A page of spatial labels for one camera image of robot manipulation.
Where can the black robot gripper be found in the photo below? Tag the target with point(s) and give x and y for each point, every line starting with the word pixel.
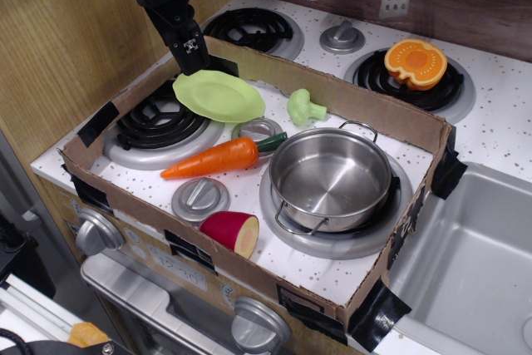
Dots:
pixel 174 21

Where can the orange toy carrot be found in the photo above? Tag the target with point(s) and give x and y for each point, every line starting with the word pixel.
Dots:
pixel 237 154

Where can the light green plastic plate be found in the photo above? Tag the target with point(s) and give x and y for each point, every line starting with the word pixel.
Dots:
pixel 219 96

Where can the back left stove burner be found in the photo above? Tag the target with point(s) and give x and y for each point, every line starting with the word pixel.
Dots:
pixel 260 29

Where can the stove burner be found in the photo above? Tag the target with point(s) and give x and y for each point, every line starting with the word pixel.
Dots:
pixel 452 98
pixel 260 29
pixel 351 244
pixel 159 132

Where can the front left stove burner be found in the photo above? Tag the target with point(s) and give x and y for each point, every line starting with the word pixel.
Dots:
pixel 159 132

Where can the silver knob centre back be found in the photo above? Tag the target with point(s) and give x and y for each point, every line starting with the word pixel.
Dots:
pixel 258 129

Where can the green toy broccoli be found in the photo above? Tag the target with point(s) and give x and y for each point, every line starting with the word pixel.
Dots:
pixel 300 108

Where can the silver knob centre front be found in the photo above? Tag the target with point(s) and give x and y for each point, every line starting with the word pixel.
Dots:
pixel 199 198

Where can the silver knob rear stovetop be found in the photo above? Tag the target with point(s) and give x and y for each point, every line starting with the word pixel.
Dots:
pixel 342 39

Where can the red toy fruit half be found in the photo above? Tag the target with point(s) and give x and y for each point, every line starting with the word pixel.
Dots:
pixel 237 231

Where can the stainless steel pot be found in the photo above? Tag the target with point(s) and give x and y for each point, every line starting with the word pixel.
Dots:
pixel 329 179

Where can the silver oven knob left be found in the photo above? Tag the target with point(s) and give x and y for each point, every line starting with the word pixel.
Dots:
pixel 96 233

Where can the silver oven knob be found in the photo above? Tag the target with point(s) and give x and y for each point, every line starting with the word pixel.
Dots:
pixel 257 329
pixel 96 233

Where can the orange toy pumpkin half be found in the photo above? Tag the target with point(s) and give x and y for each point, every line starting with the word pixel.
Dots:
pixel 416 63

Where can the front right stove burner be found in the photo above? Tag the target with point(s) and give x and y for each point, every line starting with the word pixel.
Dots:
pixel 351 244

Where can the back right stove burner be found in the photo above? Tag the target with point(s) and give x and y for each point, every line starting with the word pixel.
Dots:
pixel 452 98

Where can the silver oven knob right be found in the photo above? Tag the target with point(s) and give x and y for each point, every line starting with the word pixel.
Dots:
pixel 257 329

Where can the yellow sponge piece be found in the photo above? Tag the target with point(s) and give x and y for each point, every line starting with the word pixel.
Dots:
pixel 84 335

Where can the grey toy sink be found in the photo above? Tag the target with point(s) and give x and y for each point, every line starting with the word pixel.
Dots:
pixel 465 273

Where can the oven door handle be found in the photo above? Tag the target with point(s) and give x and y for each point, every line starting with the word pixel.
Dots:
pixel 128 289

